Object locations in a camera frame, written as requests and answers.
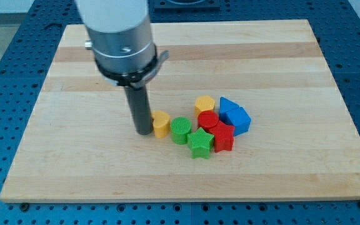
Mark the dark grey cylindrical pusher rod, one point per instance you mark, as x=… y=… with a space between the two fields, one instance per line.
x=138 y=101

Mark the yellow heart block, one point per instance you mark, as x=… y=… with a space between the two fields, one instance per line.
x=161 y=123

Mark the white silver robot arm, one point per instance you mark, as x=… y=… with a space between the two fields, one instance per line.
x=121 y=40

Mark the green cylinder block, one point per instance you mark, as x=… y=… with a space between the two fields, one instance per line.
x=180 y=128

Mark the yellow hexagon block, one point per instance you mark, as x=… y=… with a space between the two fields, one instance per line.
x=203 y=103

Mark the red cylinder block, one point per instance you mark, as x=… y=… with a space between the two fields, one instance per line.
x=207 y=120

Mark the green star block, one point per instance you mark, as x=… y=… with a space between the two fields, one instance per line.
x=200 y=143

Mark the blue triangle block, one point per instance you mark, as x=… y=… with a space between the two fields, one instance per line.
x=225 y=105

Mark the red star block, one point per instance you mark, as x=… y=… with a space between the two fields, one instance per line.
x=223 y=136

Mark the blue cube block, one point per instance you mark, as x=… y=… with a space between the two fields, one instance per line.
x=240 y=119

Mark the light wooden board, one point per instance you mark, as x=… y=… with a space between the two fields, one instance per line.
x=80 y=145

